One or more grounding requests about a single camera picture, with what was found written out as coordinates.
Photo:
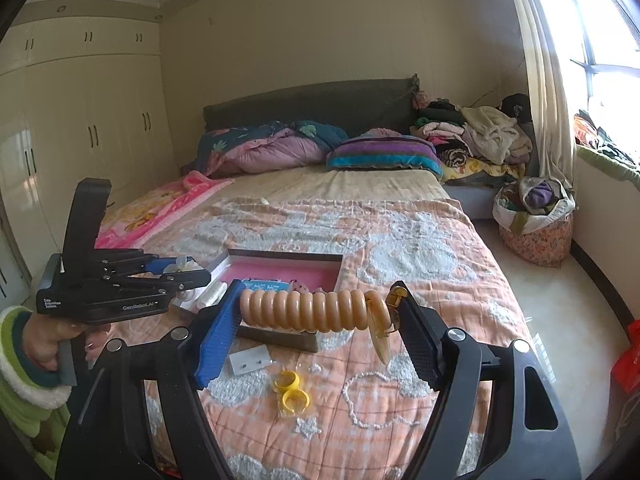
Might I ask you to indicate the beige bed sheet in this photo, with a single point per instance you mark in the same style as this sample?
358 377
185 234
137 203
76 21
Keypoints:
311 182

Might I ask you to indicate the peach cloud pattern quilt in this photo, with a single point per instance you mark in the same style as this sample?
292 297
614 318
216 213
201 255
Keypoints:
340 413

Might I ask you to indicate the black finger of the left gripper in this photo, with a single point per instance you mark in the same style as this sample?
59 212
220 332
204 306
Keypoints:
198 279

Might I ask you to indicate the cream curtain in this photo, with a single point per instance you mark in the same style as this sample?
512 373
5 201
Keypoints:
548 30

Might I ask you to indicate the polka dot tulle bow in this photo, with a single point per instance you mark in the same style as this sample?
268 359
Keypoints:
297 286

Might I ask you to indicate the white comb hair clip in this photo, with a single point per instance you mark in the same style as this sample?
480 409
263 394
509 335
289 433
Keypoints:
211 295

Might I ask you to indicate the purple teal striped pillow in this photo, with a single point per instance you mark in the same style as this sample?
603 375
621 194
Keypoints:
385 153

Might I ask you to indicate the pink and navy duvet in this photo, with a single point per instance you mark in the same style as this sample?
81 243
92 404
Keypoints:
269 147

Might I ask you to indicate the pink and blue book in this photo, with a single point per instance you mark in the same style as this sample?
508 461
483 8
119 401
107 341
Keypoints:
313 274

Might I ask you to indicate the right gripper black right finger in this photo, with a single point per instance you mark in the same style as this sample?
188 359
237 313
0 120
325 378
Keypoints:
422 331

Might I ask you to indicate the shallow cardboard box tray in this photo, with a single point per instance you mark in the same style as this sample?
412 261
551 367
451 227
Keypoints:
223 260

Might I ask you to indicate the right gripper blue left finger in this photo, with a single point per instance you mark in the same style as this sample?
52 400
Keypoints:
221 323

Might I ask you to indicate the dark green headboard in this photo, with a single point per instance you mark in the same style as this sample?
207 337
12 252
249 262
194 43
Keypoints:
356 106

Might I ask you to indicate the striped fuzzy left sleeve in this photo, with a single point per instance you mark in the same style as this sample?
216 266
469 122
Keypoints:
33 400

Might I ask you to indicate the cream wardrobe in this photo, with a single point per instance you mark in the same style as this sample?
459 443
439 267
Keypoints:
80 97

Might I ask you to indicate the red plastic bag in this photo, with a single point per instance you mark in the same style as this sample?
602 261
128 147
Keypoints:
626 371

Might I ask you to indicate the clear pearl claw clip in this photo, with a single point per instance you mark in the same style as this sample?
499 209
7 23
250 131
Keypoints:
181 266

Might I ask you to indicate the floral laundry basket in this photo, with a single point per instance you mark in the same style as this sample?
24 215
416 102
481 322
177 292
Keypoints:
535 217

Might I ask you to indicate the white earring card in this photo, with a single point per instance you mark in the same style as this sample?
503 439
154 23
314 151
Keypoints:
249 360

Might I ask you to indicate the clutter on window sill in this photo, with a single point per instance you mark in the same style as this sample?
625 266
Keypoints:
588 135

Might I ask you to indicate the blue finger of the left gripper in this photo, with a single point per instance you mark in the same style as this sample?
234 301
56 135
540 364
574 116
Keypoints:
157 266

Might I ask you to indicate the pink cartoon blanket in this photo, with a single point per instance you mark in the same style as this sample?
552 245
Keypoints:
135 223

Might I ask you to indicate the left hand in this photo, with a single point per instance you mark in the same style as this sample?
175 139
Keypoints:
42 334

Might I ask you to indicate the pile of clothes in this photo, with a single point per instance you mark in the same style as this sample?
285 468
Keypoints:
475 146

